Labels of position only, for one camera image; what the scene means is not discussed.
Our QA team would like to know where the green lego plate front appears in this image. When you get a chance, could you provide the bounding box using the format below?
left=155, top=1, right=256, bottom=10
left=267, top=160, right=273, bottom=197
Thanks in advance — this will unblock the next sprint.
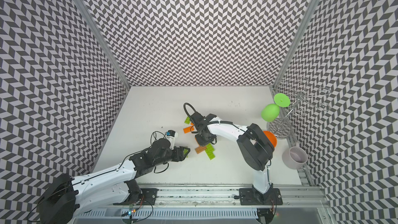
left=205, top=150, right=216, bottom=160

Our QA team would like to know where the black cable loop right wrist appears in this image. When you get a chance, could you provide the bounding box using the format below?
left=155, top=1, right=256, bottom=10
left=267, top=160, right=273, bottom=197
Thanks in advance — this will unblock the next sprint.
left=183, top=102, right=198, bottom=122

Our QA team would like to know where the grey mauve cup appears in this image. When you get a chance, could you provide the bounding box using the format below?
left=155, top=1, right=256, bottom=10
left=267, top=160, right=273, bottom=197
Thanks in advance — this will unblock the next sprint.
left=282, top=146, right=308, bottom=170

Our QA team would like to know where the orange plastic bowl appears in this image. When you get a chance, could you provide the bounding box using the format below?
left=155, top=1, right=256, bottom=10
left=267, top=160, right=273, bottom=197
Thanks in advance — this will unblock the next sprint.
left=263, top=131, right=277, bottom=148

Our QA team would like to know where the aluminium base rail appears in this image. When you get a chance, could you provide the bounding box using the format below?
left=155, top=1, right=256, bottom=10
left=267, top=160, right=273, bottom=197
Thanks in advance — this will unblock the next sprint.
left=74, top=184, right=330, bottom=224

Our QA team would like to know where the aluminium corner post left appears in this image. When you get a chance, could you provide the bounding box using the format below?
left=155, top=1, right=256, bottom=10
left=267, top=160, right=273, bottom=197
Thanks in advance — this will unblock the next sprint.
left=73, top=0, right=131, bottom=89

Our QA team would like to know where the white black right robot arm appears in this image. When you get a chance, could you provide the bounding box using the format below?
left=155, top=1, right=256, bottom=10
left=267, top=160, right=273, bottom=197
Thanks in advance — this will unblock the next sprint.
left=188, top=112, right=275, bottom=195

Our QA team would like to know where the aluminium corner post right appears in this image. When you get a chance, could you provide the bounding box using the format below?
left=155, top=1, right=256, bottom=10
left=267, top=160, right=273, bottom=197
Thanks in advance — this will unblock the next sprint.
left=272, top=0, right=320, bottom=89

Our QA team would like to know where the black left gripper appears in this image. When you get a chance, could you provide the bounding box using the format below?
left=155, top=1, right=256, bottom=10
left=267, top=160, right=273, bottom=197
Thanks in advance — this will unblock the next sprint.
left=154, top=146, right=191, bottom=168

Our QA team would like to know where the wire glass rack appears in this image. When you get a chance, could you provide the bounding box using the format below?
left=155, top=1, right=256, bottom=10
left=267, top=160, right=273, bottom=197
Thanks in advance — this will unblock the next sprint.
left=267, top=87, right=331, bottom=139

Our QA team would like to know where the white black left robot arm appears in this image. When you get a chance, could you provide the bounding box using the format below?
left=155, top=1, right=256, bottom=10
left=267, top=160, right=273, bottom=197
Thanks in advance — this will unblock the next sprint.
left=37, top=139, right=190, bottom=224

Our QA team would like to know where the brown lego plate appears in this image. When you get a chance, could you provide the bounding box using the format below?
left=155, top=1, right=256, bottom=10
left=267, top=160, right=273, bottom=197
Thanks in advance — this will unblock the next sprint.
left=195, top=146, right=207, bottom=154

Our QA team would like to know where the aluminium corner post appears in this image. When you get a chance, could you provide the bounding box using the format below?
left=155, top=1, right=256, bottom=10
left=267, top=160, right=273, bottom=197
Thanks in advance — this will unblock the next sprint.
left=73, top=0, right=131, bottom=89
left=272, top=0, right=320, bottom=89

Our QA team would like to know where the green plastic wine glass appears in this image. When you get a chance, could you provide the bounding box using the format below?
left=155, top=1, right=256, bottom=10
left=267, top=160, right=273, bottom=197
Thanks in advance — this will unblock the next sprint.
left=261, top=93, right=291, bottom=122

